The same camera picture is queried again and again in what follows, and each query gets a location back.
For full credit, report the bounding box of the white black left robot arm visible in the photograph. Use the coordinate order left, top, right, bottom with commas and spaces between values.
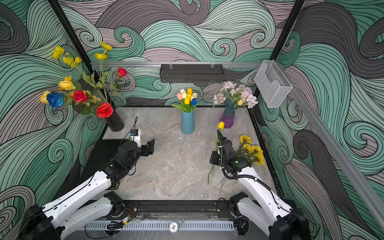
19, 140, 155, 240

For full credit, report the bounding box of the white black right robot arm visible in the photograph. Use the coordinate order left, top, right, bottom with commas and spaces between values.
210, 130, 311, 240

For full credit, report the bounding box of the clear plastic wall bin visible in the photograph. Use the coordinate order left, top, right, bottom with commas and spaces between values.
255, 60, 293, 108

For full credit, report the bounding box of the yellow carnation flower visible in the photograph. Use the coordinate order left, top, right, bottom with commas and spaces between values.
243, 144, 255, 155
250, 146, 264, 160
247, 154, 266, 166
240, 135, 252, 145

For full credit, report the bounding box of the black case with handle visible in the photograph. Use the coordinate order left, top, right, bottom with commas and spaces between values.
78, 140, 124, 190

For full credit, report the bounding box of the purple glass vase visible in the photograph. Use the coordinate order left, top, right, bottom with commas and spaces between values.
220, 100, 237, 129

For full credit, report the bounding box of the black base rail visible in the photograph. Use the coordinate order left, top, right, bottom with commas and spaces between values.
105, 199, 247, 222

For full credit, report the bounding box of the white slotted cable duct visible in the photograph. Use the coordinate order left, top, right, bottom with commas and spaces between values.
77, 220, 235, 232

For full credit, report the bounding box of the mixed rose bouquet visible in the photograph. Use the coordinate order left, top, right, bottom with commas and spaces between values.
40, 42, 115, 119

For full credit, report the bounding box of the colourful tulip bunch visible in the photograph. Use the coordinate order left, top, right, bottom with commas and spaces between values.
171, 88, 198, 113

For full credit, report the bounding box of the black vase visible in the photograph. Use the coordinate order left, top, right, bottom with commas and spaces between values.
106, 109, 125, 132

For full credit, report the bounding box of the black left corner post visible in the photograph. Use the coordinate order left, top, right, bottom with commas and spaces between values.
48, 0, 93, 74

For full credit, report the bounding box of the pink lilac flower bunch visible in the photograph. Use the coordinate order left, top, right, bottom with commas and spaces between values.
214, 81, 259, 109

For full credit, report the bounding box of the black corner frame post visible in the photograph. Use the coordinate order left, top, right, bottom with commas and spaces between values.
256, 1, 305, 96

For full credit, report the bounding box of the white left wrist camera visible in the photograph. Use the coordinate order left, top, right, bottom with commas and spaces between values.
129, 129, 141, 148

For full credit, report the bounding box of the yellow tulip single stem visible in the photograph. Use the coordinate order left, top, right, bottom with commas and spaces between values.
207, 165, 215, 185

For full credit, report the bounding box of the teal ceramic vase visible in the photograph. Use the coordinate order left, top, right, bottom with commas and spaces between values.
181, 111, 195, 135

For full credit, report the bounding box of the black wall tray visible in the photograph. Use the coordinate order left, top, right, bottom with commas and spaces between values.
160, 63, 225, 86

